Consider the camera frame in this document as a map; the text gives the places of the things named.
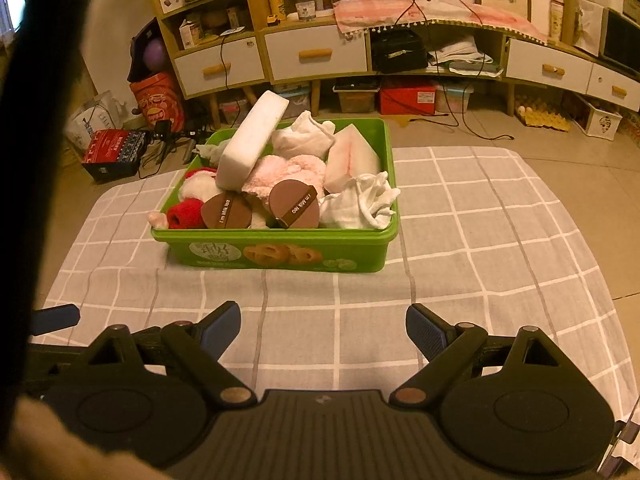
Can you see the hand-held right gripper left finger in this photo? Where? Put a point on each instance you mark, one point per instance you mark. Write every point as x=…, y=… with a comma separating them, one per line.
x=222, y=322

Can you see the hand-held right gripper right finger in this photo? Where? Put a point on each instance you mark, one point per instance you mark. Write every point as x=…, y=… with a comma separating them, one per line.
x=425, y=327

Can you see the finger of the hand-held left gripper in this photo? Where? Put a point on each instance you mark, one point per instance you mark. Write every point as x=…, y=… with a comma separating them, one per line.
x=57, y=319

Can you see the green plastic bin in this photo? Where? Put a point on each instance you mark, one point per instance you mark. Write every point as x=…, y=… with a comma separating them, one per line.
x=225, y=255

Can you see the brown round puff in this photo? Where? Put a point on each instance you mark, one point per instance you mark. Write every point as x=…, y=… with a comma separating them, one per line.
x=225, y=212
x=295, y=205

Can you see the white plush red hat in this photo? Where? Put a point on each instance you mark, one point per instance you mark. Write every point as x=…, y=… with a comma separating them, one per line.
x=185, y=215

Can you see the white cloth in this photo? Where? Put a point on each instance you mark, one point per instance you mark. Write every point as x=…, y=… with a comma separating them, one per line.
x=360, y=202
x=302, y=137

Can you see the pink fluffy plush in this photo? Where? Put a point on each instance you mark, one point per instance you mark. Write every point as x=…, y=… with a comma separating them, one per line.
x=270, y=172

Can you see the grey-green plush toy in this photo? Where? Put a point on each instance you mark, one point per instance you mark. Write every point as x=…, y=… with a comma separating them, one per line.
x=212, y=152

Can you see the plain white sponge block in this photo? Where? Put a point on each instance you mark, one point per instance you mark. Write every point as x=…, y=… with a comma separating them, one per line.
x=250, y=145

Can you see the pink-tinted white sponge block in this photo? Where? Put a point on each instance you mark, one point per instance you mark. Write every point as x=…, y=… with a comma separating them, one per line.
x=352, y=160

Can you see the grey checked tablecloth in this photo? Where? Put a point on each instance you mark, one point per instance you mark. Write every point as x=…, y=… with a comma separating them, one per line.
x=450, y=260

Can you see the beige blurred cloth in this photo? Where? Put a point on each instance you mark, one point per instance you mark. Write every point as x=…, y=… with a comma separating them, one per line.
x=60, y=450

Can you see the red printed box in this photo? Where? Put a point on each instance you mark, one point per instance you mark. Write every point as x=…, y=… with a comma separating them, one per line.
x=112, y=147

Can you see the white plastic bag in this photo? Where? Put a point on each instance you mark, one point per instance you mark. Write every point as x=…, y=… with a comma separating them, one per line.
x=92, y=120

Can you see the clear storage box blue lid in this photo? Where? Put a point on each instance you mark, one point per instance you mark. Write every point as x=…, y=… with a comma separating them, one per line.
x=452, y=100
x=297, y=97

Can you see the orange snack bucket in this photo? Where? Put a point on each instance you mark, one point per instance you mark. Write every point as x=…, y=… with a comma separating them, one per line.
x=157, y=102

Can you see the red flat box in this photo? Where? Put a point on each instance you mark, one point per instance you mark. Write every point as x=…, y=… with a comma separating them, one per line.
x=407, y=97

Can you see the clear box brown contents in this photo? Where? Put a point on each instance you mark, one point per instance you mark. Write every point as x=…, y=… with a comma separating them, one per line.
x=355, y=100

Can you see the yellow egg carton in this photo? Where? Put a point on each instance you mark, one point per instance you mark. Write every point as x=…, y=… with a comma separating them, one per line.
x=542, y=117

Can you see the white printed box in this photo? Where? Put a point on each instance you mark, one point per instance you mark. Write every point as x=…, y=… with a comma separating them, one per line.
x=602, y=120

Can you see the black flat panel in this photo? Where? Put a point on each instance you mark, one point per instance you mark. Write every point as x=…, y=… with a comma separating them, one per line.
x=137, y=55

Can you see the pile of papers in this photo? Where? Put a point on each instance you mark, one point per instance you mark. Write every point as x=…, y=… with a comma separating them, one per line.
x=460, y=52

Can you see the purple ball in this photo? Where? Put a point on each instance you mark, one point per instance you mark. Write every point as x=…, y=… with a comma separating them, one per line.
x=155, y=52

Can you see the black case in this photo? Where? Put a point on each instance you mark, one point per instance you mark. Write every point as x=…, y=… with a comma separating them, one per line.
x=397, y=50

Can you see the wooden curved console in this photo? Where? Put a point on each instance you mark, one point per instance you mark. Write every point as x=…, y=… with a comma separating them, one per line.
x=502, y=32

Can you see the wooden drawer cabinet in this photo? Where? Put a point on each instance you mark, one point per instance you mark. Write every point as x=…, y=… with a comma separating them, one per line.
x=252, y=10

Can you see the pink tasselled runner cloth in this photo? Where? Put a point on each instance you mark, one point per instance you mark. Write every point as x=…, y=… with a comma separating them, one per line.
x=370, y=10

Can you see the yellow canister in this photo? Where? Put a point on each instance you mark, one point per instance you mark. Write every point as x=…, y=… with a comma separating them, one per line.
x=276, y=2

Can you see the white red-print bottle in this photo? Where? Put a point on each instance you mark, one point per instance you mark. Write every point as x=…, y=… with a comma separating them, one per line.
x=557, y=12

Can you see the white microwave oven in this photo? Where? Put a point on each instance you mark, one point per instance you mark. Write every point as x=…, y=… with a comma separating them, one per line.
x=622, y=40

